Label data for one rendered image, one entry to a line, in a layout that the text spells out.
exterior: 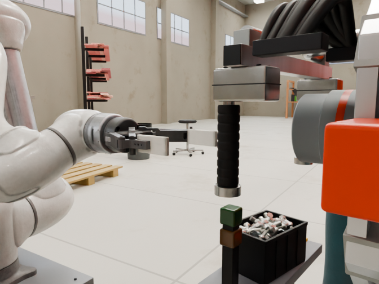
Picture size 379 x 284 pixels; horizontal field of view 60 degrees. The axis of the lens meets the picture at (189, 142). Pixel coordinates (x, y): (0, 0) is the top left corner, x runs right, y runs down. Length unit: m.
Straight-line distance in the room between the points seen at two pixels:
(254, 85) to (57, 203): 0.82
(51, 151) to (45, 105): 8.76
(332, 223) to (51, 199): 0.81
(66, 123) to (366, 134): 0.63
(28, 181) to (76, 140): 0.13
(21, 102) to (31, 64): 8.19
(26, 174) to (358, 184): 0.59
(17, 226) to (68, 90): 8.96
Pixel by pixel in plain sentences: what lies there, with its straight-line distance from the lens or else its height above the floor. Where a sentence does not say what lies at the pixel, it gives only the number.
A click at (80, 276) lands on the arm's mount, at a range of 1.05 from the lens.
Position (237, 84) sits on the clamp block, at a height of 0.93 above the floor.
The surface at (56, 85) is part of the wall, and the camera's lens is 9.69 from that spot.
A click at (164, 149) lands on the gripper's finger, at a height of 0.82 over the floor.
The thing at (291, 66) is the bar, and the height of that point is 0.96.
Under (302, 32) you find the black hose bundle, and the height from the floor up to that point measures 0.98.
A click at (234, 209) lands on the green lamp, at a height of 0.66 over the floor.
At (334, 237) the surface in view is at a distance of 0.77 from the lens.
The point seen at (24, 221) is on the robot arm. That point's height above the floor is 0.56.
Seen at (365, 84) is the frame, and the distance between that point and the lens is 0.35.
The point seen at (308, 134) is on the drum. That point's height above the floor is 0.84.
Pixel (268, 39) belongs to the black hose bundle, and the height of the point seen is 0.98.
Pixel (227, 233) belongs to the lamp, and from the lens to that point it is 0.77.
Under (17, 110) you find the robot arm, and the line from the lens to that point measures 1.15.
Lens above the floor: 0.90
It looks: 7 degrees down
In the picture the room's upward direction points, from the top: straight up
